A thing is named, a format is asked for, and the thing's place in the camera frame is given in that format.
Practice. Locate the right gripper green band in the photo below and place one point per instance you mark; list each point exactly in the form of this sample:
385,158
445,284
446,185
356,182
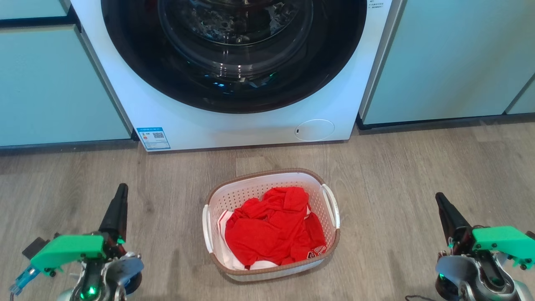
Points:
505,242

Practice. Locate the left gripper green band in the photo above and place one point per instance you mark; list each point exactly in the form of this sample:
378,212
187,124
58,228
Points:
67,248

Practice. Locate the white laundry basket brown rim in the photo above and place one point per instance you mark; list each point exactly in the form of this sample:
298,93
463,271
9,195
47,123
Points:
250,192

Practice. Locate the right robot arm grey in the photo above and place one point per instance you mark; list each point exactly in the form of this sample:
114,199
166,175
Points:
455,271

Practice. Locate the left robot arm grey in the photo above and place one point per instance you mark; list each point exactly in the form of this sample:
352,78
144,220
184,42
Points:
125,271

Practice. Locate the blue energy label sticker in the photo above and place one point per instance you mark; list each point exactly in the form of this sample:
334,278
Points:
153,139

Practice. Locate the white garment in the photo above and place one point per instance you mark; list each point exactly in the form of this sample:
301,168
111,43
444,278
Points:
228,257

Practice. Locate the narrow pale green cabinet door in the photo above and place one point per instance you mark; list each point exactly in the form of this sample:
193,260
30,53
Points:
524,102

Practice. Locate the red garment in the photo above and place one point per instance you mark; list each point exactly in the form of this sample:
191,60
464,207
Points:
271,234

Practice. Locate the black round washer door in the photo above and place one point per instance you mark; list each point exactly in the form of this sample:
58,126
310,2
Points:
138,62

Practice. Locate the white front-load washing machine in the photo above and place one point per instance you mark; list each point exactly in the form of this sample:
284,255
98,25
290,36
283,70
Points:
250,129

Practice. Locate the round white filter cover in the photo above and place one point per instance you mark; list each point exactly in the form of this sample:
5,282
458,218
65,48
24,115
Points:
314,130

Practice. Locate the wide pale green cabinet door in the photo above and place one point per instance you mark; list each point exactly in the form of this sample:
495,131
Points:
447,58

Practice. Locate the pale green drawer front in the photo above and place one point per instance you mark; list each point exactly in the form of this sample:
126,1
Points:
29,8

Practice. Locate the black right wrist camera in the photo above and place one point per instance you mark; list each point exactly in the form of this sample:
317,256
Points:
531,235

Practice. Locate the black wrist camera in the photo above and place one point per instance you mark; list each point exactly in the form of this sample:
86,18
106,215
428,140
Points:
35,247
531,235

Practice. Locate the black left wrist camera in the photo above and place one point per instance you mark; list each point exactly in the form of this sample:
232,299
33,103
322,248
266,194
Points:
35,247

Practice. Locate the blue left camera connector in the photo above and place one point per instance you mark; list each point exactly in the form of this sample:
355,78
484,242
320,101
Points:
23,279

